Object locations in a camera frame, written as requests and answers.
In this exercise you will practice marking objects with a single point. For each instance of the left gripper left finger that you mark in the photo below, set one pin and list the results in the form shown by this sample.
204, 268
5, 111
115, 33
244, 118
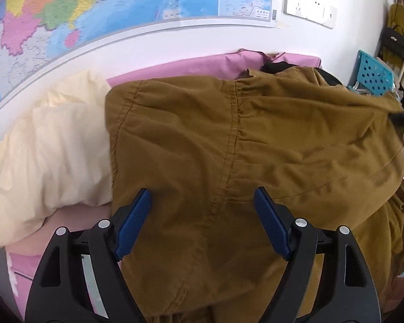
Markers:
59, 292

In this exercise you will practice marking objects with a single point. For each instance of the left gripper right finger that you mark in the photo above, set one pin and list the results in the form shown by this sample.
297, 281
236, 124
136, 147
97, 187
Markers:
346, 291

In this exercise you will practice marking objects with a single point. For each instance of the olive brown jacket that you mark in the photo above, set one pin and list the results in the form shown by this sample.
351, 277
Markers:
256, 174

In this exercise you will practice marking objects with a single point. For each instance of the teal top basket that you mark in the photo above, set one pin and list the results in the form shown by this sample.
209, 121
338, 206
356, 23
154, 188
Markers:
371, 76

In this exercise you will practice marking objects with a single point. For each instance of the pink daisy bed sheet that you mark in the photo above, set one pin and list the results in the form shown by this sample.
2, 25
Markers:
175, 70

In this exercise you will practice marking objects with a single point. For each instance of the black handbag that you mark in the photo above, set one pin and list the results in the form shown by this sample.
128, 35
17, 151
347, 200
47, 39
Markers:
393, 41

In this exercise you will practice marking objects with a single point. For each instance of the mustard hanging coat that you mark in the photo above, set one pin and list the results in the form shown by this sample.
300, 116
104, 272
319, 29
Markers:
396, 21

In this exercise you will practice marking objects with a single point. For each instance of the cream pillow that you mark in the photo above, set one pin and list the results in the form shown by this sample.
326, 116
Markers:
56, 155

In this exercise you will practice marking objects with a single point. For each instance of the black garment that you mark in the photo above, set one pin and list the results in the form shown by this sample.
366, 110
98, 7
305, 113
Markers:
275, 68

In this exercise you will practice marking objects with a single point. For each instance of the middle white wall socket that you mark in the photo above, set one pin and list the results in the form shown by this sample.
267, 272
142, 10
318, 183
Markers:
320, 14

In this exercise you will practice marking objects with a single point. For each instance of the white wall socket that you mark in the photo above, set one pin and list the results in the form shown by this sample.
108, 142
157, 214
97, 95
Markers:
296, 8
320, 14

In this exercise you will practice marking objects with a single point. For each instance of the left white wall socket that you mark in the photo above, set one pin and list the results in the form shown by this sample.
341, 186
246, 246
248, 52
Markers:
296, 8

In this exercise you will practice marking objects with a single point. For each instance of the colourful wall map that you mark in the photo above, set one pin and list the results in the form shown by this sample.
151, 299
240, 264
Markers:
34, 33

